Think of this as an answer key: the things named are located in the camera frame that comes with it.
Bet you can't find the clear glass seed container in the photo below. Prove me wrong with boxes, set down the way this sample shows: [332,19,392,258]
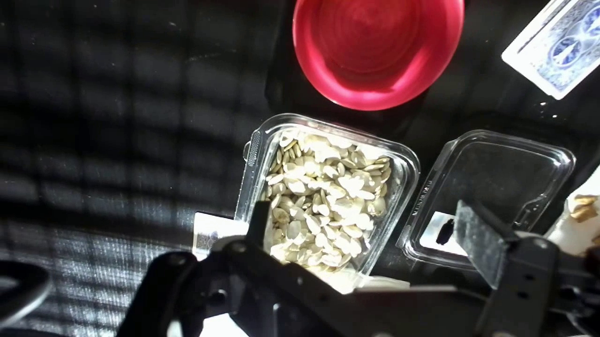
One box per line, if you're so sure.
[232,110,422,296]

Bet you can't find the pumpkin seeds pile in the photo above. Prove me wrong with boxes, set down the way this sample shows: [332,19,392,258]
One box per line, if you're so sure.
[260,133,393,269]

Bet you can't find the pink plastic bowl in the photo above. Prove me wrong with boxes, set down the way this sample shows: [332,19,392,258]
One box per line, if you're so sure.
[290,0,467,112]

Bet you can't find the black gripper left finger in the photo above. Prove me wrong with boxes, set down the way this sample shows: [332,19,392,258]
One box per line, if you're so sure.
[114,198,476,337]

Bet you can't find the brown snack pieces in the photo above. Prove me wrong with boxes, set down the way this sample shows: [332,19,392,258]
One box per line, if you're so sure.
[568,193,598,223]

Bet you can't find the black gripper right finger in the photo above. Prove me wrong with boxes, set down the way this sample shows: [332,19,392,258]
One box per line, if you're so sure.
[452,196,600,337]

